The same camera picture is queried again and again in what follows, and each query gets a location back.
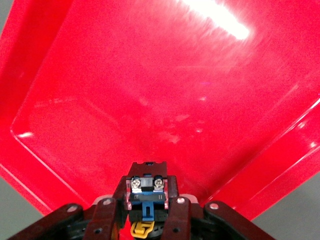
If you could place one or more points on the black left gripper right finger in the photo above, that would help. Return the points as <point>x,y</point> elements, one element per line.
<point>185,220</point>

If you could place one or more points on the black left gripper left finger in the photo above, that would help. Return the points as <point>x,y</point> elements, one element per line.
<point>102,220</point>

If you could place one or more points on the red push button switch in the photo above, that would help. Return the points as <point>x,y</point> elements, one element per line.
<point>147,197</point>

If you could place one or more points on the red plastic tray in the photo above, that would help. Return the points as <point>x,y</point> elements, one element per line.
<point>150,87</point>

